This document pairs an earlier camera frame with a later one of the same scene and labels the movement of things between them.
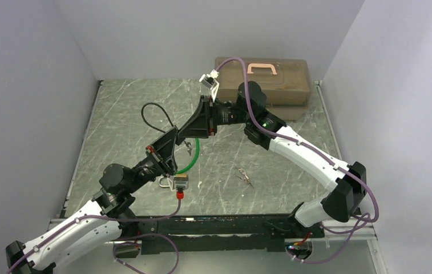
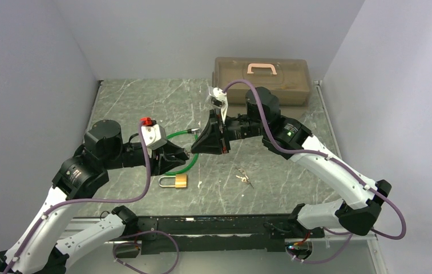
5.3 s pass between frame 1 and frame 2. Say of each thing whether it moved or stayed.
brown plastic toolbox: stayed
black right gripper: moved
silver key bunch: stayed
